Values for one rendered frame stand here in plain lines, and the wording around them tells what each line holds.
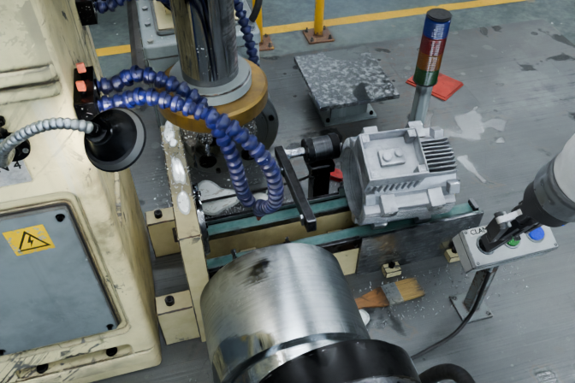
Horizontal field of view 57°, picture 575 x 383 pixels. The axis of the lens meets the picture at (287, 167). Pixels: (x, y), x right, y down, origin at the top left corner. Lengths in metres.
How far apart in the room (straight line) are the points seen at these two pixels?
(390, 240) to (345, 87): 0.55
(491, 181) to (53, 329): 1.12
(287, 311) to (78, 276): 0.33
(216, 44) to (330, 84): 0.84
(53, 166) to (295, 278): 0.37
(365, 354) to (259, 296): 0.30
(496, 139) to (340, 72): 0.50
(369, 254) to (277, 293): 0.45
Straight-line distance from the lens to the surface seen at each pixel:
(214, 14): 0.77
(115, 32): 3.83
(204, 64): 0.81
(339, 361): 0.52
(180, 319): 1.12
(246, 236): 1.21
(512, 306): 1.31
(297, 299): 0.79
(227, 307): 0.83
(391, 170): 1.08
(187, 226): 0.91
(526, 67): 2.05
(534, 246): 1.08
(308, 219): 1.03
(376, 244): 1.19
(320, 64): 1.67
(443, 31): 1.35
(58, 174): 0.74
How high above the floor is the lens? 1.84
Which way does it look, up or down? 44 degrees down
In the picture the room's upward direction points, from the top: straight up
